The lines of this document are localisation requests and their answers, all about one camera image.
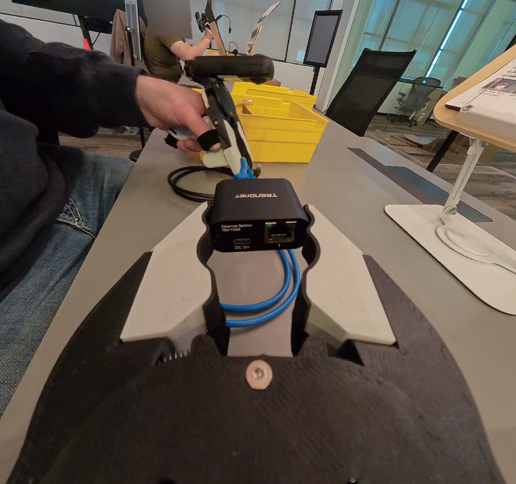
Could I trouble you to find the black ethernet splitter box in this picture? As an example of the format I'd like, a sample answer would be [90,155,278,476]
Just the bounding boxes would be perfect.
[210,178,310,253]

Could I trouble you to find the dark desk cable cover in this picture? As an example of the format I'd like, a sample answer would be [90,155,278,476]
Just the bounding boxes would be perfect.
[347,147,493,223]

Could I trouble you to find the person's left hand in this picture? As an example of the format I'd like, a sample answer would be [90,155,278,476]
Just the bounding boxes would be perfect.
[136,75,222,154]

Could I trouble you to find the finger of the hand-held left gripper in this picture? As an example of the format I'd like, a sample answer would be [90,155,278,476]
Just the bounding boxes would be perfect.
[221,123,243,163]
[236,125,255,170]

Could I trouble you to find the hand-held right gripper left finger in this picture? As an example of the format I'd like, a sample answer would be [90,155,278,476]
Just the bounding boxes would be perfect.
[120,202,231,356]

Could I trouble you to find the person's left forearm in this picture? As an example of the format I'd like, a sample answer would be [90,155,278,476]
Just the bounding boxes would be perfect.
[0,18,152,138]

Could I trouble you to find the printed instruction sheet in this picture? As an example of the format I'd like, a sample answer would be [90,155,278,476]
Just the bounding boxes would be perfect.
[445,65,516,130]

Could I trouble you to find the grey background office chair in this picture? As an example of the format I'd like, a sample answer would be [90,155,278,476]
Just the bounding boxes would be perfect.
[393,76,442,124]

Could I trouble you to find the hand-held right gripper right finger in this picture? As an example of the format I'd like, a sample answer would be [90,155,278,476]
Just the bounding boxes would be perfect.
[290,204,397,356]

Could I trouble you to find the black ethernet cable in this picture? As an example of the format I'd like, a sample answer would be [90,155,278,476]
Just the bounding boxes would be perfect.
[167,165,263,203]

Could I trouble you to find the person's blue jeans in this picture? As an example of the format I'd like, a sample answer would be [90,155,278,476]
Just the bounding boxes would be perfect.
[0,157,134,416]

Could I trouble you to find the person's dark sweater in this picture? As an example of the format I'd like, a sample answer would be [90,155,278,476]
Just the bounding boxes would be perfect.
[0,129,87,291]

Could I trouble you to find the black display on stand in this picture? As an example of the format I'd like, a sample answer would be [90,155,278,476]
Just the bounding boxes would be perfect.
[303,9,343,110]

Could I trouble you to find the blue ethernet cable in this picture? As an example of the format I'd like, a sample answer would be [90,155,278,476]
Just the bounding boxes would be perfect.
[220,157,300,328]

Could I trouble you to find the yellow plastic bin with divider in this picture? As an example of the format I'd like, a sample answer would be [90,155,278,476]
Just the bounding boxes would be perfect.
[189,101,329,163]

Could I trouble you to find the black mesh chair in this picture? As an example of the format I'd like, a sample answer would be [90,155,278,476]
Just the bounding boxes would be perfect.
[326,47,417,137]

